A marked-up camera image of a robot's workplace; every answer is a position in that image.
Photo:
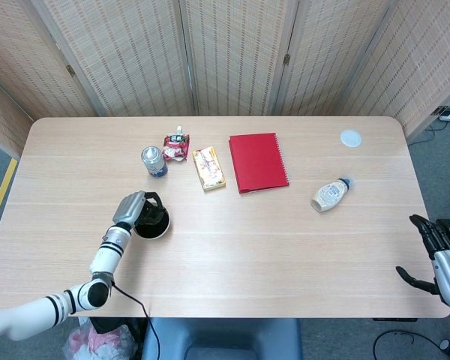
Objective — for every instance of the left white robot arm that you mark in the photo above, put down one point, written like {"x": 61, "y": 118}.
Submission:
{"x": 108, "y": 252}

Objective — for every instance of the brass screen hinge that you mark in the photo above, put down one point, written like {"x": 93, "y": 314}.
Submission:
{"x": 70, "y": 70}
{"x": 286, "y": 59}

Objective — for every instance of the red spiral notebook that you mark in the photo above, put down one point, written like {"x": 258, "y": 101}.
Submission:
{"x": 258, "y": 162}

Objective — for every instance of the black table control panel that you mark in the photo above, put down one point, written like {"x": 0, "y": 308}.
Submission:
{"x": 395, "y": 319}

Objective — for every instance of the left silver and black robot hand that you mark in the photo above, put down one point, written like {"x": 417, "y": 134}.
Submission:
{"x": 129, "y": 208}

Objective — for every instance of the silver and blue drink can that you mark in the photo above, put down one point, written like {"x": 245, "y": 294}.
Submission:
{"x": 154, "y": 162}

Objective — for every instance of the red and white snack pouch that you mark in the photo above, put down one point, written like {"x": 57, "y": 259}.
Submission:
{"x": 175, "y": 147}

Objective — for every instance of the white squeeze bottle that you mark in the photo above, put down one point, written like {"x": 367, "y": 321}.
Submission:
{"x": 330, "y": 195}

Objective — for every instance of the woven bamboo folding screen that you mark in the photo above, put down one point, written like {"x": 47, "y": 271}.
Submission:
{"x": 232, "y": 56}

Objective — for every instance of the yellow curry box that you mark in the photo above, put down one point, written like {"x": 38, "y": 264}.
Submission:
{"x": 209, "y": 169}

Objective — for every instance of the white bowl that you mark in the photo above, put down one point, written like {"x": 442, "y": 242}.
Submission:
{"x": 162, "y": 232}

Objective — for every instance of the white round table grommet cap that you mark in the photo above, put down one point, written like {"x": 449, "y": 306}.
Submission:
{"x": 351, "y": 138}

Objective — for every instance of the yellow floor tape strip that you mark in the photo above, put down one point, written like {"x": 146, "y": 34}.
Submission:
{"x": 2, "y": 195}

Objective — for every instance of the pink and clear plastic bag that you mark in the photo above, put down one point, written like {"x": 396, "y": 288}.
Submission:
{"x": 101, "y": 343}

